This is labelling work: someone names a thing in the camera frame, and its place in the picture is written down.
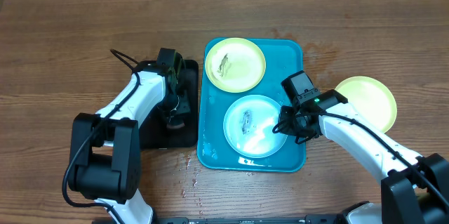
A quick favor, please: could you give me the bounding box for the yellow-green plate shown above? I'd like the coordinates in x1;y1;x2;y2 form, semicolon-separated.
204;38;267;93
335;76;397;133

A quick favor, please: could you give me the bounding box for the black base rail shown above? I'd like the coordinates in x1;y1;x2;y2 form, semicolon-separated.
153;213;348;224

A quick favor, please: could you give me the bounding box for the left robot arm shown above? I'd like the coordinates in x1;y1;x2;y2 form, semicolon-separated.
62;48;199;223

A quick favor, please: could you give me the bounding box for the teal plastic tray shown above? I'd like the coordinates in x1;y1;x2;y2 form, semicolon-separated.
197;39;306;173

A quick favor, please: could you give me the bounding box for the light blue plate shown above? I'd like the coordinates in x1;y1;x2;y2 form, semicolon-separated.
223;95;287;159

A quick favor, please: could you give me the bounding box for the black plastic tray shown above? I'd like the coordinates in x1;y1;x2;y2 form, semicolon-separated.
140;60;199;150

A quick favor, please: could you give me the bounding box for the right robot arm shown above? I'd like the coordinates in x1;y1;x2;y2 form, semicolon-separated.
273;71;448;224

